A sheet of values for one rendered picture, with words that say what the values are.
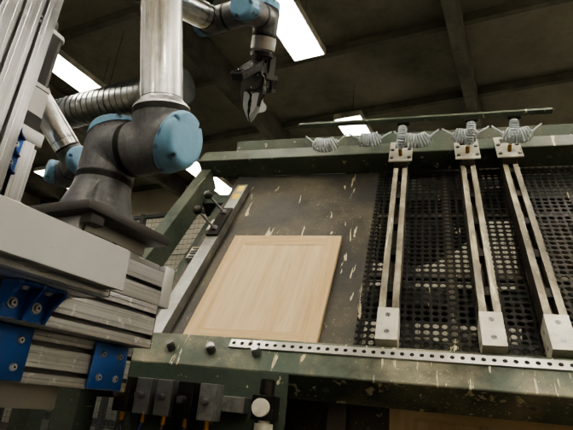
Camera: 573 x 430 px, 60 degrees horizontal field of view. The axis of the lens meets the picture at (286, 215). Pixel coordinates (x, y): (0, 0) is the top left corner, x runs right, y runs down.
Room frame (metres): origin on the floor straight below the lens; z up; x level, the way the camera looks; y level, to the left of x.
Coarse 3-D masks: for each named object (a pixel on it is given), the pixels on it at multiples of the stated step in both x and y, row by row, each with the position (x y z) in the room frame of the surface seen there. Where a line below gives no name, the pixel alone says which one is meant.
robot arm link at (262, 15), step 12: (240, 0) 1.06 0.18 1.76; (252, 0) 1.05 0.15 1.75; (228, 12) 1.10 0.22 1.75; (240, 12) 1.07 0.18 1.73; (252, 12) 1.08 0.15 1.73; (264, 12) 1.11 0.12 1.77; (228, 24) 1.13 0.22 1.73; (240, 24) 1.13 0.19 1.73; (252, 24) 1.13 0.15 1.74; (264, 24) 1.15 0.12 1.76
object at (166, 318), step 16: (240, 192) 2.08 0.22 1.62; (224, 224) 1.94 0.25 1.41; (208, 240) 1.88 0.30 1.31; (208, 256) 1.84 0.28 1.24; (192, 272) 1.77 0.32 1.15; (176, 288) 1.73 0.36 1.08; (192, 288) 1.75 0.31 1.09; (176, 304) 1.68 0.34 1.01; (160, 320) 1.64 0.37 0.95; (176, 320) 1.68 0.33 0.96
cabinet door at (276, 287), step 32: (224, 256) 1.83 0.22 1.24; (256, 256) 1.80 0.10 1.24; (288, 256) 1.76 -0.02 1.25; (320, 256) 1.73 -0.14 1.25; (224, 288) 1.72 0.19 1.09; (256, 288) 1.68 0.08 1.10; (288, 288) 1.65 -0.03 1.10; (320, 288) 1.62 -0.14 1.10; (192, 320) 1.64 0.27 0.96; (224, 320) 1.62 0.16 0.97; (256, 320) 1.59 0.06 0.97; (288, 320) 1.56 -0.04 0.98; (320, 320) 1.53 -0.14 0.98
